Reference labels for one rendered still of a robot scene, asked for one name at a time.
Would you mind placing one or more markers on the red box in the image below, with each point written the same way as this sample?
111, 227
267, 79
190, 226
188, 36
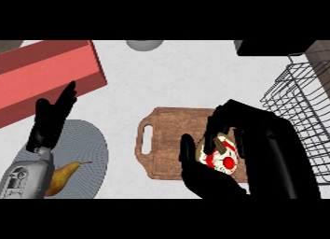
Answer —
39, 77

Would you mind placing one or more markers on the grey round bowl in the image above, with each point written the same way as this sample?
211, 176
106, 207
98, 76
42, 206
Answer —
145, 44

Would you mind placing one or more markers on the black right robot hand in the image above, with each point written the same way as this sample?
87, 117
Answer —
264, 149

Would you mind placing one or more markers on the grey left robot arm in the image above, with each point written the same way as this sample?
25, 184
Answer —
28, 177

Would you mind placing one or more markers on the black appliance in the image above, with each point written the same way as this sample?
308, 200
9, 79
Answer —
273, 47

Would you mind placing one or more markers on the yellow brown pear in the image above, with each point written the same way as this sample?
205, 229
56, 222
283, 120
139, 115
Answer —
62, 175

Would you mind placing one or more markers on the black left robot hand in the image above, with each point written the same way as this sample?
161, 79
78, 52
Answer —
49, 124

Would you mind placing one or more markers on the brown wooden cabinet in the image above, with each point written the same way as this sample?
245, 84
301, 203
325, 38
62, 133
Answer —
328, 71

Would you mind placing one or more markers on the brown wooden cutting board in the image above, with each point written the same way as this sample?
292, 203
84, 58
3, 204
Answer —
173, 140

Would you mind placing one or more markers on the white and red cupcake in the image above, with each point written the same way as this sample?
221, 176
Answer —
223, 157

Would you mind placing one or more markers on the grey round placemat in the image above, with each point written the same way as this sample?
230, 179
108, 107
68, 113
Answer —
83, 155

